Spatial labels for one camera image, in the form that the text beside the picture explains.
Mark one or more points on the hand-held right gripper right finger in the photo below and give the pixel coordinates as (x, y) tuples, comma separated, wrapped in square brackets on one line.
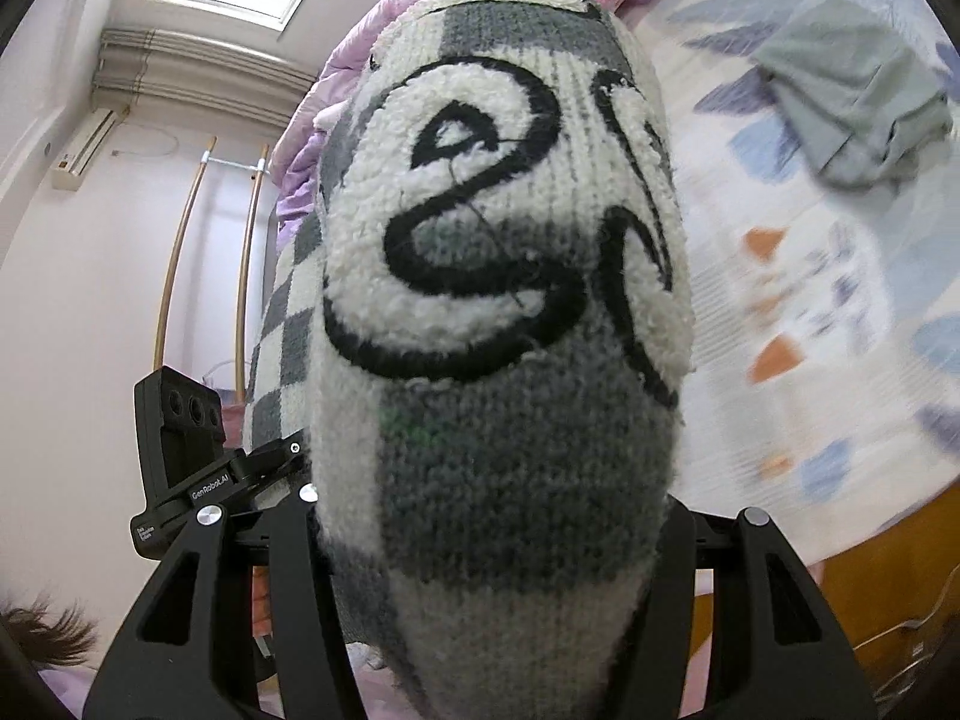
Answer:
[(735, 615)]

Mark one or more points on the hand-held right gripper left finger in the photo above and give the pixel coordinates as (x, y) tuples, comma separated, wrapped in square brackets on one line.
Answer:
[(225, 615)]

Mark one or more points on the grey white checkered knit cardigan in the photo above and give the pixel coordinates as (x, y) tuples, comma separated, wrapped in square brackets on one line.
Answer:
[(487, 465)]

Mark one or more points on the person's dark hair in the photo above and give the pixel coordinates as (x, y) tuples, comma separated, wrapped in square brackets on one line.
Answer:
[(45, 630)]

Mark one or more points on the white air conditioner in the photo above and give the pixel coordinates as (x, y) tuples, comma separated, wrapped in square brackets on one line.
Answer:
[(82, 150)]

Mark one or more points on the beige curtain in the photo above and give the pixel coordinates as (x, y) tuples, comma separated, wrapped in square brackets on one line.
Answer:
[(202, 67)]

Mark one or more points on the purple floral quilt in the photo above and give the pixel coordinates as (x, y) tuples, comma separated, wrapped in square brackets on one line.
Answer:
[(352, 52)]

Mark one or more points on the grey garment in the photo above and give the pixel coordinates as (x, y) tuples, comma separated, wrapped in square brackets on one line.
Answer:
[(847, 90)]

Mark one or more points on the wooden rail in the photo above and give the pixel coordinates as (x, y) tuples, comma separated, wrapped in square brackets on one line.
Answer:
[(176, 255), (246, 277)]

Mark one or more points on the white rack post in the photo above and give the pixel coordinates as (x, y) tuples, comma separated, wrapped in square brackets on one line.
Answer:
[(232, 163)]

